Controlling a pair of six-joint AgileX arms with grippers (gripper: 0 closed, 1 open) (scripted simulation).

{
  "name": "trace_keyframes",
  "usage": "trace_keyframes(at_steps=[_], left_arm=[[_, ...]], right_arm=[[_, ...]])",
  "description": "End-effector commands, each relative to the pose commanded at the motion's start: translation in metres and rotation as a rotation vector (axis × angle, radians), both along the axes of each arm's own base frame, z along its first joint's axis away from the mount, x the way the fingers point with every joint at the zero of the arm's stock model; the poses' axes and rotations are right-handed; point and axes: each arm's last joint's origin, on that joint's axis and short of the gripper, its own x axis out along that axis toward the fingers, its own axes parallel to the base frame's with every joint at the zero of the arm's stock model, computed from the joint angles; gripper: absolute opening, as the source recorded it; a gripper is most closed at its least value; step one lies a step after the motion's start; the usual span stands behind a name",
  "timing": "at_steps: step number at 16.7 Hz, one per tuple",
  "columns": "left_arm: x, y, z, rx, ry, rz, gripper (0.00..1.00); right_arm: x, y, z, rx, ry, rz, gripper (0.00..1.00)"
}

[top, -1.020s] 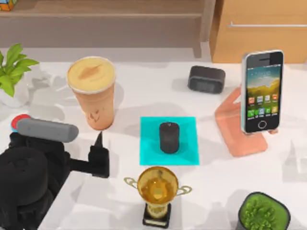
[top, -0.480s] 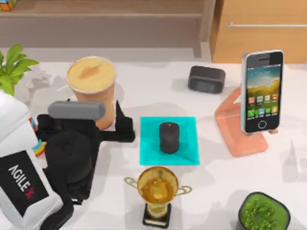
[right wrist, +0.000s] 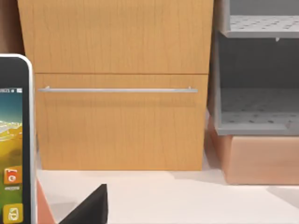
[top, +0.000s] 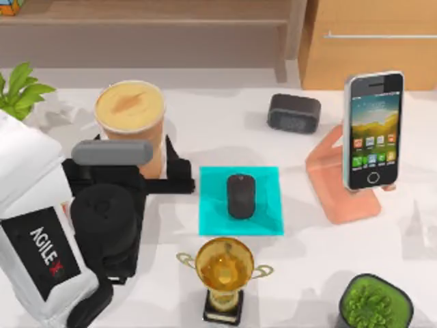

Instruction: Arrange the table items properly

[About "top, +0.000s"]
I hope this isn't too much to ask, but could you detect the tan coffee cup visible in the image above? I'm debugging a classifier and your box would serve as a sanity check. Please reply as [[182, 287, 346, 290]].
[[94, 80, 167, 179]]

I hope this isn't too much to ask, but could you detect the pale grey rounded box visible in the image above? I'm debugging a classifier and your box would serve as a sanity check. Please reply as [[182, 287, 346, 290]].
[[71, 139, 154, 167]]

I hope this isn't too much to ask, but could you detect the teal square mat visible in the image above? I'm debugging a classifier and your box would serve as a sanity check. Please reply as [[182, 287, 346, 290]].
[[198, 165, 285, 237]]

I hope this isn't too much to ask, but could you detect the black computer mouse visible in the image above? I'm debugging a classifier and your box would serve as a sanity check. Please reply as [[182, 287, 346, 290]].
[[226, 174, 257, 220]]

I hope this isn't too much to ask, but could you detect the green leafy plant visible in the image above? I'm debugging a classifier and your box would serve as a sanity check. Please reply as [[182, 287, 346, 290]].
[[0, 61, 57, 121]]

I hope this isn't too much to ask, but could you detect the gold trophy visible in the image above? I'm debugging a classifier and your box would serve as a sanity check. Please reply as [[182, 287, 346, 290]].
[[175, 236, 274, 324]]

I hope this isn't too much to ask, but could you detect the wooden open shelf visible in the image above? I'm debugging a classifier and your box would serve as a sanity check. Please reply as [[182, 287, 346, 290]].
[[0, 0, 309, 83]]

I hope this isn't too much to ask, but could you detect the black alarm clock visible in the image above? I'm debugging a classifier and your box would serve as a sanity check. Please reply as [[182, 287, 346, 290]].
[[266, 93, 322, 136]]

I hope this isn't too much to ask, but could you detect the salmon phone stand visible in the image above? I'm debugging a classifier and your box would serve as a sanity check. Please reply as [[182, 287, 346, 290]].
[[304, 124, 382, 226]]

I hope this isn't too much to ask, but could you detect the orange patterned box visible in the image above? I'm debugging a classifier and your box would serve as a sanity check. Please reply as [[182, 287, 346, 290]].
[[0, 0, 22, 16]]

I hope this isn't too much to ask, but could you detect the silver smartphone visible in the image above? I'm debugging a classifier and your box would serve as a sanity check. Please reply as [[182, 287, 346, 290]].
[[343, 70, 405, 191]]

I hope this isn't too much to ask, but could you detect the wooden cupboard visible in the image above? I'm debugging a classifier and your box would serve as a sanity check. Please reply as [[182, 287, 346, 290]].
[[298, 0, 437, 92]]

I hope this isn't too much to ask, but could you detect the green plant in black pot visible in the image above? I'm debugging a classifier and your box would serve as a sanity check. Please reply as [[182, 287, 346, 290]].
[[338, 273, 414, 328]]

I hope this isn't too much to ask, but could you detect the long metal handle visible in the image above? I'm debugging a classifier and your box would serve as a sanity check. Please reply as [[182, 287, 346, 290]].
[[323, 30, 437, 40]]

